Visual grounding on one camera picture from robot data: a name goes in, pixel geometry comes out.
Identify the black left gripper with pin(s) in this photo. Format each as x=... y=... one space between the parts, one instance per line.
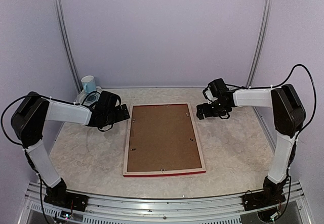
x=120 y=116

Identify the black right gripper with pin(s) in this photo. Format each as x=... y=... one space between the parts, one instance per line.
x=207 y=112

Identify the brown backing board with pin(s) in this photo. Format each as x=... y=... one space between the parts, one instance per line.
x=162 y=138

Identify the red wooden picture frame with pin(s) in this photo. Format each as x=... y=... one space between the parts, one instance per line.
x=164 y=173

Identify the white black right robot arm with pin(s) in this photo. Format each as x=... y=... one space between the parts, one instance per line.
x=289 y=117

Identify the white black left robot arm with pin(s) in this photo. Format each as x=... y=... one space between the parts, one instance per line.
x=23 y=122

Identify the white blue swirl plate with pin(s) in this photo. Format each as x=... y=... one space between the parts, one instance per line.
x=86 y=100

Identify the light blue mug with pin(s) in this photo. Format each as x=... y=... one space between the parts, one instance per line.
x=89 y=84

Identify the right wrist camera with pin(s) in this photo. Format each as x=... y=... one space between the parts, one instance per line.
x=207 y=94

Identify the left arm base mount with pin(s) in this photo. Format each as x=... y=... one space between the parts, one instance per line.
x=59 y=196

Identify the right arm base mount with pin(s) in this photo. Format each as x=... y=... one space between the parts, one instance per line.
x=270 y=195

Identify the front aluminium rail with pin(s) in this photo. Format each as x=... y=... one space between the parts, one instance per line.
x=113 y=209

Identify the right aluminium corner post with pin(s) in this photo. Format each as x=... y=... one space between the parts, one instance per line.
x=260 y=41

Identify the aluminium corner post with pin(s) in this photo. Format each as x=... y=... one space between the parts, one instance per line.
x=260 y=41
x=66 y=45

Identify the left aluminium corner post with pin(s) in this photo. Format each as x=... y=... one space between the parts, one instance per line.
x=66 y=45

